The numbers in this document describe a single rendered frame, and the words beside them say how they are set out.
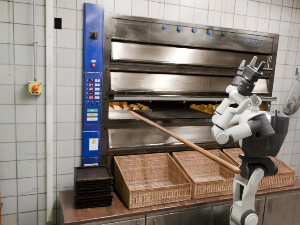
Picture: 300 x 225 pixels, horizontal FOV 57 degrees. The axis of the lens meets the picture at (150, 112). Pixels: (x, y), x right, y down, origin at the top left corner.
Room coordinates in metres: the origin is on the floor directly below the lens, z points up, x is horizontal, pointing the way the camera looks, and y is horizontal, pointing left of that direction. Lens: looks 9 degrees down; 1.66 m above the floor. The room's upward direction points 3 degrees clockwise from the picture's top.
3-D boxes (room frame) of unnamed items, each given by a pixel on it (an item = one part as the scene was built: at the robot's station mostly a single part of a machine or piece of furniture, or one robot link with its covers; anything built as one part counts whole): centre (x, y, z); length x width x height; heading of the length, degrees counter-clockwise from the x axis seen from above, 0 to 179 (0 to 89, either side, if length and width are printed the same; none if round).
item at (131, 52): (2.76, -0.47, 1.80); 1.79 x 0.11 x 0.19; 112
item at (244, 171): (1.96, -0.82, 1.00); 0.28 x 0.13 x 0.18; 112
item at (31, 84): (2.15, 0.91, 1.46); 0.10 x 0.07 x 0.10; 112
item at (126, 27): (2.79, -0.46, 1.99); 1.80 x 0.08 x 0.21; 112
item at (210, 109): (3.39, -0.84, 1.21); 0.61 x 0.48 x 0.06; 22
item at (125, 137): (2.76, -0.47, 1.02); 1.79 x 0.11 x 0.19; 112
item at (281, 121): (1.93, -0.80, 1.26); 0.34 x 0.30 x 0.36; 167
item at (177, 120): (2.79, -0.46, 1.16); 1.80 x 0.06 x 0.04; 112
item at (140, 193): (2.30, -0.04, 0.72); 0.56 x 0.49 x 0.28; 113
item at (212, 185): (2.52, -0.58, 0.72); 0.56 x 0.49 x 0.28; 112
